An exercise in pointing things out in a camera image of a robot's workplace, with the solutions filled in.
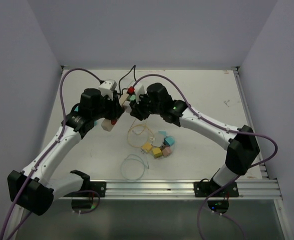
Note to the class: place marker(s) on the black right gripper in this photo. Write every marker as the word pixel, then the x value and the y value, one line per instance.
pixel 137 107

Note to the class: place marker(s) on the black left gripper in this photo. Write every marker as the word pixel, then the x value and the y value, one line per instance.
pixel 114 108

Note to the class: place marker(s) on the beige power strip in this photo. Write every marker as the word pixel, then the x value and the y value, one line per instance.
pixel 108 125

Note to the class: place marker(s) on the teal charger plug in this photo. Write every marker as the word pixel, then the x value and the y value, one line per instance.
pixel 162 132
pixel 169 141

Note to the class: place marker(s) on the yellow charger plug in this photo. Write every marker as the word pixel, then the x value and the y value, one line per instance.
pixel 157 152
pixel 146 147

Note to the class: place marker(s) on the pink charger plug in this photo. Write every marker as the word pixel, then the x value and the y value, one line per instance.
pixel 166 151

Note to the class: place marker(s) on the white charger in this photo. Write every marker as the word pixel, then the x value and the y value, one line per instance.
pixel 126 106
pixel 158 140

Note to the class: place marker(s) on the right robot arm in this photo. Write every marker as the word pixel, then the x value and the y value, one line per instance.
pixel 240 144

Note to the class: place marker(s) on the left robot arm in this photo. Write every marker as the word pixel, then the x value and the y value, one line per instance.
pixel 32 188

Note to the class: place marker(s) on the green charger on beige strip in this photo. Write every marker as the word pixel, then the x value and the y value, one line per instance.
pixel 131 97

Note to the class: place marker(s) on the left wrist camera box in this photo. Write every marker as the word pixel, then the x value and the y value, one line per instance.
pixel 107 88

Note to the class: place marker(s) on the right wrist camera red mount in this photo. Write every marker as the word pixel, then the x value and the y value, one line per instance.
pixel 137 90

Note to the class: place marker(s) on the aluminium table edge rail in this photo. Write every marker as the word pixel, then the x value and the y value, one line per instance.
pixel 115 157

